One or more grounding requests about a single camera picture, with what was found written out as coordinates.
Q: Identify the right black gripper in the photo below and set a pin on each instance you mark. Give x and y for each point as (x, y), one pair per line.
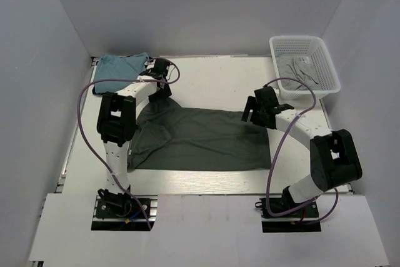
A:
(250, 105)

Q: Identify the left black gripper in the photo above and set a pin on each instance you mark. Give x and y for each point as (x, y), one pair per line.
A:
(165, 92)

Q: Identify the dark grey t-shirt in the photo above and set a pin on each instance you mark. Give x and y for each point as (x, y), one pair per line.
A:
(175, 138)

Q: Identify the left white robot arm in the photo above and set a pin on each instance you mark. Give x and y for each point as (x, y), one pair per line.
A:
(116, 122)

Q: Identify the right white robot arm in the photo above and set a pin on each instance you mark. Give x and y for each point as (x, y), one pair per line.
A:
(334, 160)

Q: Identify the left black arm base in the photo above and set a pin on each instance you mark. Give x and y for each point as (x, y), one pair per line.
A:
(120, 212)

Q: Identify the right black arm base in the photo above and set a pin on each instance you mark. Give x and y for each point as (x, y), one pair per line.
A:
(303, 220)

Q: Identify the folded light blue t-shirt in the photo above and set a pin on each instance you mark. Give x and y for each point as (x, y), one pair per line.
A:
(118, 71)

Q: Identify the light grey t-shirt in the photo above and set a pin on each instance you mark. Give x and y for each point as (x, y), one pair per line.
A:
(298, 67)

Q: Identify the white plastic basket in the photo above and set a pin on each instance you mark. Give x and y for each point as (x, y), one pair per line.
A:
(314, 48)

